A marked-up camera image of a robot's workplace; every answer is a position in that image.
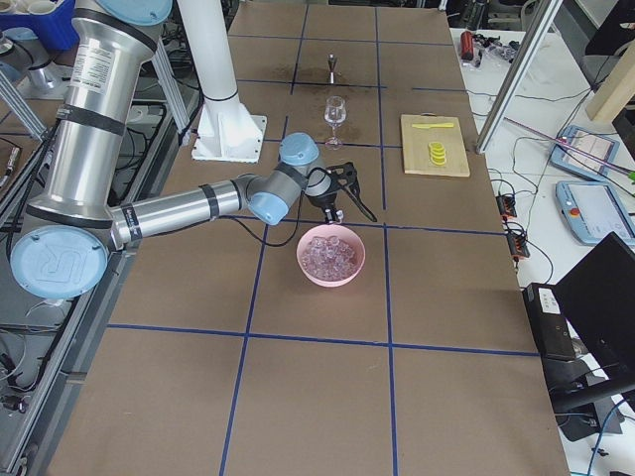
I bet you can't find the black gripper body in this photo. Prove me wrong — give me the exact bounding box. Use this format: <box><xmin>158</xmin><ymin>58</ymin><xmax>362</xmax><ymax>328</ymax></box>
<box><xmin>309</xmin><ymin>191</ymin><xmax>338</xmax><ymax>213</ymax></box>

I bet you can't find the steel cocktail jigger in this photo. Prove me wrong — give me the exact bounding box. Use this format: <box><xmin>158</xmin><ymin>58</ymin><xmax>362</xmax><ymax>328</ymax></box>
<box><xmin>327</xmin><ymin>54</ymin><xmax>337</xmax><ymax>84</ymax></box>

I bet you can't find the pile of clear ice cubes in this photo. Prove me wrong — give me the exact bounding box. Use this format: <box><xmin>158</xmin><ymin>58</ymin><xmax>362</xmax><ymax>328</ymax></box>
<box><xmin>301</xmin><ymin>235</ymin><xmax>359</xmax><ymax>282</ymax></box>

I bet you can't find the clear wine glass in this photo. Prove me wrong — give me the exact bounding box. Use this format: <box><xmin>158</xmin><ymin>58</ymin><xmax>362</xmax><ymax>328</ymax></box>
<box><xmin>323</xmin><ymin>95</ymin><xmax>346</xmax><ymax>150</ymax></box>

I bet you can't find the pink bowl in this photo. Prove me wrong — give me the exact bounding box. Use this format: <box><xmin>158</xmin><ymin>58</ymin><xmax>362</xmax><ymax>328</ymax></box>
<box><xmin>296</xmin><ymin>224</ymin><xmax>366</xmax><ymax>288</ymax></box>

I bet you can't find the bamboo cutting board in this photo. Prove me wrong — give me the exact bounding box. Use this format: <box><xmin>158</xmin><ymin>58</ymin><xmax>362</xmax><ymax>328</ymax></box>
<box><xmin>400</xmin><ymin>114</ymin><xmax>470</xmax><ymax>178</ymax></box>

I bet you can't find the yellow plastic knife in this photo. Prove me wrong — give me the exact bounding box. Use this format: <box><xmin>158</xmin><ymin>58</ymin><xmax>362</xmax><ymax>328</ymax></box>
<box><xmin>411</xmin><ymin>122</ymin><xmax>455</xmax><ymax>130</ymax></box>

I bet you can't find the orange black connector block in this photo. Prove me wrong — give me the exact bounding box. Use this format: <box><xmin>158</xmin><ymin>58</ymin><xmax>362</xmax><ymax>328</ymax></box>
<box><xmin>496</xmin><ymin>194</ymin><xmax>517</xmax><ymax>220</ymax></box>

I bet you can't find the red cylinder object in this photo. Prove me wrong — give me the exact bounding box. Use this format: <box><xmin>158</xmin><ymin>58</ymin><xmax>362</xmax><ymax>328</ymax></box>
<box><xmin>459</xmin><ymin>30</ymin><xmax>474</xmax><ymax>61</ymax></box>

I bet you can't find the black box with label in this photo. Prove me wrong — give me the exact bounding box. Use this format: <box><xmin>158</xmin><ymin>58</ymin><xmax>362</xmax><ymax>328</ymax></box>
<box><xmin>522</xmin><ymin>283</ymin><xmax>575</xmax><ymax>362</ymax></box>

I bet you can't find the blue grey teach pendant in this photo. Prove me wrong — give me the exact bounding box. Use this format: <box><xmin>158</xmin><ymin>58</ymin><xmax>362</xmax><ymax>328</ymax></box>
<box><xmin>550</xmin><ymin>125</ymin><xmax>619</xmax><ymax>180</ymax></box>

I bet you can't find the black monitor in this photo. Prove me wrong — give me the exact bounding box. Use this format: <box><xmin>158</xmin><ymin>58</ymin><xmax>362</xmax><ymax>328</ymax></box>
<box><xmin>552</xmin><ymin>232</ymin><xmax>634</xmax><ymax>413</ymax></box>

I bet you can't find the wooden plank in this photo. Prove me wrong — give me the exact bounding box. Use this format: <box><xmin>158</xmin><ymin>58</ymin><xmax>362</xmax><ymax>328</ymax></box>
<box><xmin>586</xmin><ymin>41</ymin><xmax>635</xmax><ymax>123</ymax></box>

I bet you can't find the blue plastic crate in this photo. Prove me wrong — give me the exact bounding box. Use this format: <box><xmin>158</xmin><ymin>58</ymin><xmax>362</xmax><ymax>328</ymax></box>
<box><xmin>1</xmin><ymin>1</ymin><xmax>79</xmax><ymax>51</ymax></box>

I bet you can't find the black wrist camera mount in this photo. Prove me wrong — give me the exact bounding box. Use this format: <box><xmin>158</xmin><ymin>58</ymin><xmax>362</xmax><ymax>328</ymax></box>
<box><xmin>326</xmin><ymin>162</ymin><xmax>360</xmax><ymax>195</ymax></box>

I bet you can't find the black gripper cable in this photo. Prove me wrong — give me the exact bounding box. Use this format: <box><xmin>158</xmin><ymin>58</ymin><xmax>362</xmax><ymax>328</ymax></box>
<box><xmin>228</xmin><ymin>166</ymin><xmax>378</xmax><ymax>249</ymax></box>

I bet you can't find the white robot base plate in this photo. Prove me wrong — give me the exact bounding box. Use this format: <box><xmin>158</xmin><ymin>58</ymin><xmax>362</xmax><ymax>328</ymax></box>
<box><xmin>178</xmin><ymin>0</ymin><xmax>267</xmax><ymax>164</ymax></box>

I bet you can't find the aluminium frame post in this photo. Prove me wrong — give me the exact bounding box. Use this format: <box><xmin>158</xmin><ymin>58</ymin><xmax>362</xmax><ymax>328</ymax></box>
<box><xmin>475</xmin><ymin>0</ymin><xmax>563</xmax><ymax>154</ymax></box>

